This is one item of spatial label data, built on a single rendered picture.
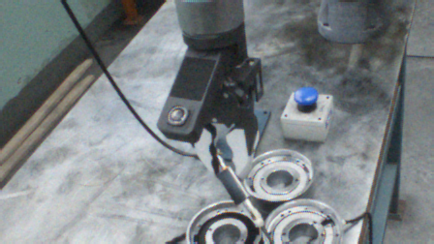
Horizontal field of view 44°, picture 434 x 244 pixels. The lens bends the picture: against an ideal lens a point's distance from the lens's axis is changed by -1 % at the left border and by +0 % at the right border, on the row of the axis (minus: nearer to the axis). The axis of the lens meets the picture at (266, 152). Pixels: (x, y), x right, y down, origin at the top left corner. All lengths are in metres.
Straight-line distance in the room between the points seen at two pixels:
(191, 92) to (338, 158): 0.33
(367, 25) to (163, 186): 0.52
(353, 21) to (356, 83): 0.15
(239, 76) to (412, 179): 1.35
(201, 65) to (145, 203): 0.31
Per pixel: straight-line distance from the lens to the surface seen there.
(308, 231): 0.75
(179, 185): 0.86
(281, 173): 0.81
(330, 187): 0.81
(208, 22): 0.59
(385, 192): 1.56
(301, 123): 0.87
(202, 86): 0.59
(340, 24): 1.11
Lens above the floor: 1.39
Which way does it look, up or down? 42 degrees down
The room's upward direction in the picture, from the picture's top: 10 degrees counter-clockwise
